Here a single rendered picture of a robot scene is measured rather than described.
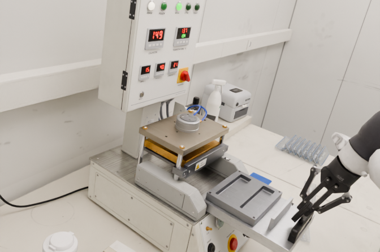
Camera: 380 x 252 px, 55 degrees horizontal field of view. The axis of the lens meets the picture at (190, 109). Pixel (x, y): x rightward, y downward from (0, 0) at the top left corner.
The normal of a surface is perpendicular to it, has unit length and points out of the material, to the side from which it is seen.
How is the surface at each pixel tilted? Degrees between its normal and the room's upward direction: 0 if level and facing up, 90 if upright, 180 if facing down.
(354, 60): 90
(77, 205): 0
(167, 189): 90
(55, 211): 0
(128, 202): 90
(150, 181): 90
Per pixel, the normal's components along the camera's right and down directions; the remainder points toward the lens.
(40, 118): 0.83, 0.34
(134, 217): -0.58, 0.21
